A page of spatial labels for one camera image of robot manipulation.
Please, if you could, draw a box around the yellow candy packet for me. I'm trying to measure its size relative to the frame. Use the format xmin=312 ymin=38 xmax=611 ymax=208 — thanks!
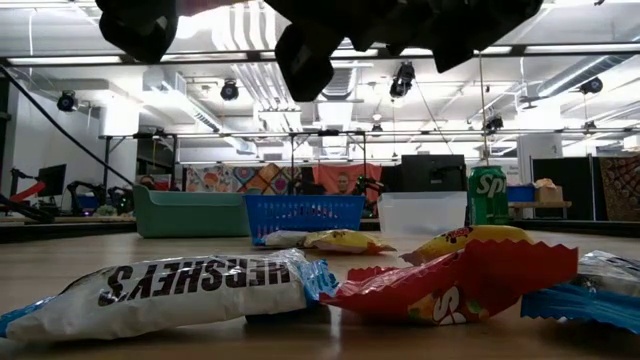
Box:
xmin=399 ymin=224 xmax=535 ymax=267
xmin=303 ymin=228 xmax=397 ymax=256

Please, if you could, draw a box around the clear plastic container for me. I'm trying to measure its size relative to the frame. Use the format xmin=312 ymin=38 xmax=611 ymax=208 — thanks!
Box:
xmin=377 ymin=191 xmax=469 ymax=237

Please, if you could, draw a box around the black partition panel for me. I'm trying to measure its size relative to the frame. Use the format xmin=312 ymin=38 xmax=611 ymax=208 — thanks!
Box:
xmin=531 ymin=156 xmax=597 ymax=222

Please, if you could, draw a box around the blue storage bin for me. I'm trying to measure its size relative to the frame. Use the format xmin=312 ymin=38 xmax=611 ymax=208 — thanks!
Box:
xmin=507 ymin=185 xmax=538 ymax=204

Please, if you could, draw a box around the blue plastic mesh basket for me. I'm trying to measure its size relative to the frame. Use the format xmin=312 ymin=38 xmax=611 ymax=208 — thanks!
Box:
xmin=243 ymin=194 xmax=367 ymax=246

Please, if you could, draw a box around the black box monitor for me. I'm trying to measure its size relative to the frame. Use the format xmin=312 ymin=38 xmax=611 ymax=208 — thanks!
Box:
xmin=399 ymin=154 xmax=468 ymax=194

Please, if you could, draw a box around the cardboard box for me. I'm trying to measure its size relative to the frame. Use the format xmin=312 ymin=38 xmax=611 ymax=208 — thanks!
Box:
xmin=534 ymin=178 xmax=565 ymax=204

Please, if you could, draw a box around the green plastic bin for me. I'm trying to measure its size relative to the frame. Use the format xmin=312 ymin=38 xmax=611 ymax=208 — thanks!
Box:
xmin=132 ymin=184 xmax=253 ymax=240

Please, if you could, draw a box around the wooden side table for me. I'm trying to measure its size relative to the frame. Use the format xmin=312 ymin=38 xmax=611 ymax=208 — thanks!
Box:
xmin=507 ymin=200 xmax=574 ymax=221

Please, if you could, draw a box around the green Sprite can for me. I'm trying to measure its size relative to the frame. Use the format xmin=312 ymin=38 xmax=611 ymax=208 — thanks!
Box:
xmin=467 ymin=165 xmax=510 ymax=227

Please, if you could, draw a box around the white blue Hershey's bar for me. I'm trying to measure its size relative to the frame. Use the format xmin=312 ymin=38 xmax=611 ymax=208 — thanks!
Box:
xmin=519 ymin=249 xmax=640 ymax=335
xmin=257 ymin=229 xmax=314 ymax=250
xmin=0 ymin=248 xmax=339 ymax=344

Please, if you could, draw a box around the colourful patterned quilt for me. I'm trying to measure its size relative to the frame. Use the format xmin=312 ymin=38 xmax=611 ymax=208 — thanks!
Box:
xmin=183 ymin=162 xmax=306 ymax=196

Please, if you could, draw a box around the red candy packet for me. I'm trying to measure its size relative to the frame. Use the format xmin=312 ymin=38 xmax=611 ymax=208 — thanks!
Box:
xmin=319 ymin=238 xmax=580 ymax=327

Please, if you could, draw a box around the orange hanging cloth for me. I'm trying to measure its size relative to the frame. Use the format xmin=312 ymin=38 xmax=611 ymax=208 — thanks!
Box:
xmin=312 ymin=163 xmax=384 ymax=199

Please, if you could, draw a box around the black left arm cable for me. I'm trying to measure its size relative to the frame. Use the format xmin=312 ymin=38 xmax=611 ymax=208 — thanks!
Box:
xmin=0 ymin=64 xmax=135 ymax=187

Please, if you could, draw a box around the black desk monitor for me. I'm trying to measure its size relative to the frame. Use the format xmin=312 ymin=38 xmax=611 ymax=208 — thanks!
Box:
xmin=36 ymin=163 xmax=68 ymax=199

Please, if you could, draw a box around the brown patterned hanging cloth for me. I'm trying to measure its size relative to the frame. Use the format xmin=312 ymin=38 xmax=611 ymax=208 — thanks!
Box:
xmin=598 ymin=155 xmax=640 ymax=223

